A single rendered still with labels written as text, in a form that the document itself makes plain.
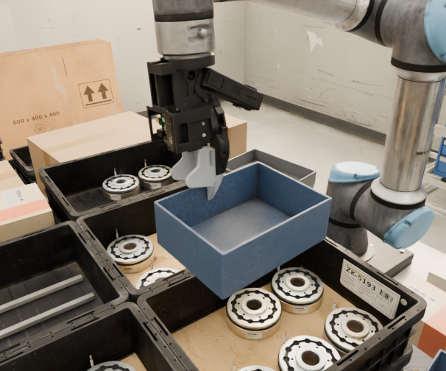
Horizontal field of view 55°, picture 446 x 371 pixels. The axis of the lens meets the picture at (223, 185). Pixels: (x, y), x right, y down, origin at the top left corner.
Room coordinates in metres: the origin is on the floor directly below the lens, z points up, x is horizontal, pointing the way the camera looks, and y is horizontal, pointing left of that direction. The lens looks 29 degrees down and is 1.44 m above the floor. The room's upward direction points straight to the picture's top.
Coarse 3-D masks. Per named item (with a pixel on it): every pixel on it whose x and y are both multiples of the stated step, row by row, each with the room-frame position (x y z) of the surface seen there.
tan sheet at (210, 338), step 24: (264, 288) 0.68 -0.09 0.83; (216, 312) 0.61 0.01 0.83; (288, 312) 0.61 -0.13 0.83; (312, 312) 0.61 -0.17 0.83; (192, 336) 0.55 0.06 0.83; (216, 336) 0.55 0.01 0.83; (288, 336) 0.55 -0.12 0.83; (192, 360) 0.50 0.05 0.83; (216, 360) 0.50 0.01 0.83; (240, 360) 0.50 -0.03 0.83; (264, 360) 0.50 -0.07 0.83
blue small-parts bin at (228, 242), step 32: (192, 192) 0.54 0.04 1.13; (224, 192) 0.58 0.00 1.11; (256, 192) 0.63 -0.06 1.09; (288, 192) 0.58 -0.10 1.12; (320, 192) 0.53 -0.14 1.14; (160, 224) 0.49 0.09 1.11; (192, 224) 0.54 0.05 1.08; (224, 224) 0.55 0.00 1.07; (256, 224) 0.55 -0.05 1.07; (288, 224) 0.46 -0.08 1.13; (320, 224) 0.51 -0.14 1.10; (192, 256) 0.44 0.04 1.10; (224, 256) 0.39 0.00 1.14; (256, 256) 0.43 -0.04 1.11; (288, 256) 0.47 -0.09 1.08; (224, 288) 0.39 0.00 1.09
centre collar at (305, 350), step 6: (300, 348) 0.49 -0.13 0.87; (306, 348) 0.49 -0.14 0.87; (312, 348) 0.49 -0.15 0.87; (300, 354) 0.48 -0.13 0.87; (318, 354) 0.48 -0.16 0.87; (300, 360) 0.47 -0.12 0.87; (324, 360) 0.47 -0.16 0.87; (300, 366) 0.46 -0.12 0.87; (306, 366) 0.46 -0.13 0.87; (312, 366) 0.46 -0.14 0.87; (318, 366) 0.46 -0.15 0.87; (324, 366) 0.46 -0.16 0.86
